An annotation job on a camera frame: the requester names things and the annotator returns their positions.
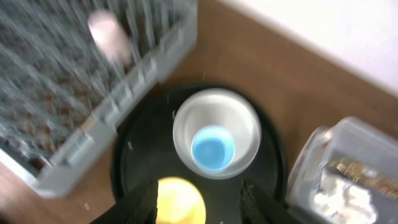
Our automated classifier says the round black tray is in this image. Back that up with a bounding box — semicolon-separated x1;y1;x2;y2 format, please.
111;82;288;223

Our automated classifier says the clear plastic bin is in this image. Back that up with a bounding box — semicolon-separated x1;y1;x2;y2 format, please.
285;117;397;223

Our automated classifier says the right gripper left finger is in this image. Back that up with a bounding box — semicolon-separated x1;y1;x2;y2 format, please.
91;180;159;224

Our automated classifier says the grey round plate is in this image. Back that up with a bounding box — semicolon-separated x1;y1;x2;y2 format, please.
173;88;262;180

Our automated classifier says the white napkin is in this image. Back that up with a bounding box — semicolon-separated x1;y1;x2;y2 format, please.
311;174;378;224

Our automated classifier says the light blue cup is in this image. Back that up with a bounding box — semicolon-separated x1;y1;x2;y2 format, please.
191;126;236;173

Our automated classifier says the yellow bowl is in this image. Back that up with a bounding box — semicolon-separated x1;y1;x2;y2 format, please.
155;177;206;224

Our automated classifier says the gold foil wrapper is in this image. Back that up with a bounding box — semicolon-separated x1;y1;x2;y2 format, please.
326;158;397;199

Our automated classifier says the pink cup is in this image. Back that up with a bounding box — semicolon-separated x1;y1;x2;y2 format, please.
88;9;132;66

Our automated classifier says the grey plastic dishwasher rack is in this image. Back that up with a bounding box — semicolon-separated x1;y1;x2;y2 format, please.
1;0;198;198

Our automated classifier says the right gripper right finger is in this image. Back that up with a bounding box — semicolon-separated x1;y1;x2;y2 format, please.
239;179;302;224

